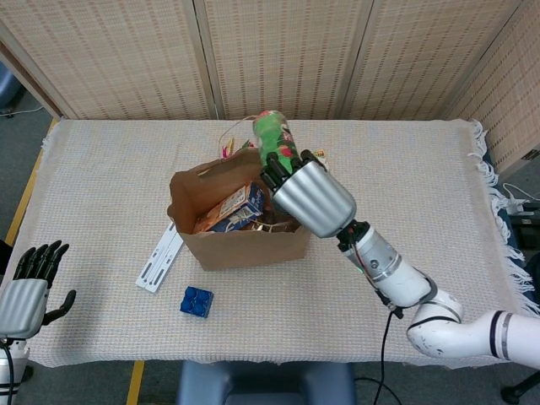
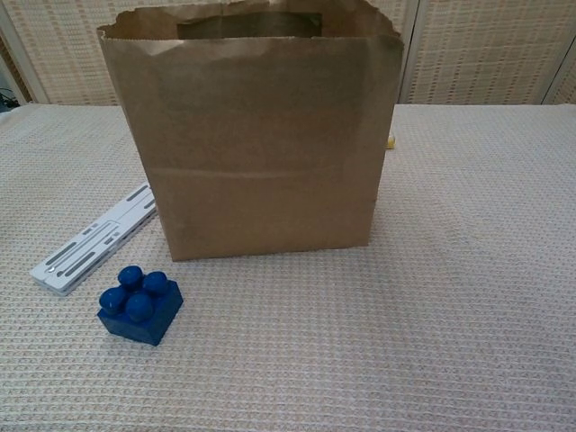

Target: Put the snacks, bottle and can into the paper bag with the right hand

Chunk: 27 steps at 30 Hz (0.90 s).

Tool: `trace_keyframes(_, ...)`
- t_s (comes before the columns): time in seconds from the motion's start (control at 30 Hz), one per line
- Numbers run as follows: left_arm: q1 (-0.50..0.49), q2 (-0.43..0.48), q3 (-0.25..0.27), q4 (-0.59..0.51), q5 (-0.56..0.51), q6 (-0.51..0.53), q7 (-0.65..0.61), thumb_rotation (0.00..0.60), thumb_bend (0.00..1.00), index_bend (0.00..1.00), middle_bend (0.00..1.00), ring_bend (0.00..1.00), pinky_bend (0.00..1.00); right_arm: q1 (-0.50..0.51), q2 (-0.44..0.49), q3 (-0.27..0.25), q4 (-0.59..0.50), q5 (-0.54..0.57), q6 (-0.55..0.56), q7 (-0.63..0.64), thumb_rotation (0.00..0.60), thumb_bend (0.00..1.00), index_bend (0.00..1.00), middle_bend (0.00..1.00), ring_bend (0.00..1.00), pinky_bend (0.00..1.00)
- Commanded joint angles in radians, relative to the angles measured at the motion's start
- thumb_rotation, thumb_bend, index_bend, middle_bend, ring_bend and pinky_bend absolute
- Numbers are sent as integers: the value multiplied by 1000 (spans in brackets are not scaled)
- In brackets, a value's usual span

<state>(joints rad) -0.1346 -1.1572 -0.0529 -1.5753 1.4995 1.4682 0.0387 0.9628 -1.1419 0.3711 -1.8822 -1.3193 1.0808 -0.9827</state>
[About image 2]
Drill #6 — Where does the bamboo folding screen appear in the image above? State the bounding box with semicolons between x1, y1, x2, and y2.
0;0;576;107

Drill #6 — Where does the brown paper bag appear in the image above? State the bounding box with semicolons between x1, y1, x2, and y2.
96;0;404;262

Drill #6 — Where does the blue toy building block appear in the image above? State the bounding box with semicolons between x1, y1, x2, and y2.
97;265;185;348

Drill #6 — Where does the white folding stand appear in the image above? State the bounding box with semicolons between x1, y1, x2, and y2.
29;182;158;297

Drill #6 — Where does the beige woven tablecloth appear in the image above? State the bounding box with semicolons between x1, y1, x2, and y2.
0;103;576;432

